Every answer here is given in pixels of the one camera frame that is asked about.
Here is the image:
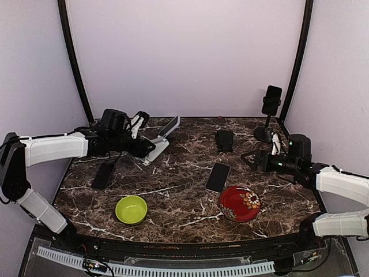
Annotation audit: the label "lavender phone on stand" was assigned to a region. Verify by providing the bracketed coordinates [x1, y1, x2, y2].
[158, 115, 180, 138]

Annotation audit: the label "lime green bowl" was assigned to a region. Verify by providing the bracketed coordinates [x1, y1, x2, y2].
[115, 195, 148, 224]

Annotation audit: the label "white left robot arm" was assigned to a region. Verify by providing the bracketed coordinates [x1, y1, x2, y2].
[1, 129, 156, 252]

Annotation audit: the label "red floral plate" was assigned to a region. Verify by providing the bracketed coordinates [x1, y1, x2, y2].
[219, 186, 261, 222]

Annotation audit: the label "black folding phone stand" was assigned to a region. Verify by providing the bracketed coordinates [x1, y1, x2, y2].
[215, 130, 234, 152]

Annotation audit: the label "black pole phone stand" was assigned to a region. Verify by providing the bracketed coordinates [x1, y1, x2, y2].
[253, 115, 273, 143]

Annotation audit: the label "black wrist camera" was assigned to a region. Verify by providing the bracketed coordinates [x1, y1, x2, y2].
[98, 108, 127, 134]
[288, 134, 312, 162]

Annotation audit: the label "black frame post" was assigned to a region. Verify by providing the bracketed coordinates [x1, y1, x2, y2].
[57, 0, 94, 123]
[279, 0, 314, 123]

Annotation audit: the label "phone in clear case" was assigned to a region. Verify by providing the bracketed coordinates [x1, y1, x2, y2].
[205, 163, 231, 193]

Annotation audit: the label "black right frame post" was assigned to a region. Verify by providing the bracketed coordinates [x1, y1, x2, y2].
[279, 0, 314, 123]

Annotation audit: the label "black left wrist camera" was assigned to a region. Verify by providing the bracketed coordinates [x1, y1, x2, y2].
[98, 108, 127, 134]

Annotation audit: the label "white folding phone stand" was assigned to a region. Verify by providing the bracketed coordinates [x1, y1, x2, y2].
[140, 137, 170, 166]

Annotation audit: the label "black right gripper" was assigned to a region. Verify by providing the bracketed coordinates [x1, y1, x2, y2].
[242, 149, 300, 176]

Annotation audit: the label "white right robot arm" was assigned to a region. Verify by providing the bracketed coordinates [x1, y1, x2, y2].
[240, 150, 368, 250]

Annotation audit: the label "black front rail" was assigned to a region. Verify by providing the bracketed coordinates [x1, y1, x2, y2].
[31, 224, 329, 260]

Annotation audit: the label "black left frame post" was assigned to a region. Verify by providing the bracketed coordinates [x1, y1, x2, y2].
[57, 0, 94, 123]

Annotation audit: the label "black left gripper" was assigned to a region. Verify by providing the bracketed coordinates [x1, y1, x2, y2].
[108, 129, 155, 158]

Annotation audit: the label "white slotted cable duct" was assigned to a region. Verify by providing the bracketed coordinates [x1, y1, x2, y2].
[36, 246, 275, 276]

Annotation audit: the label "black phone on pole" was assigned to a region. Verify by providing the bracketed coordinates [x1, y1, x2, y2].
[262, 85, 283, 116]

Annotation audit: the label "purple phone dark screen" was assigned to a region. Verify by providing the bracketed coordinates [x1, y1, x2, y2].
[91, 163, 115, 190]

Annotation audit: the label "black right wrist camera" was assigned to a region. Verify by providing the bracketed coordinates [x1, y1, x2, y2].
[288, 134, 312, 162]

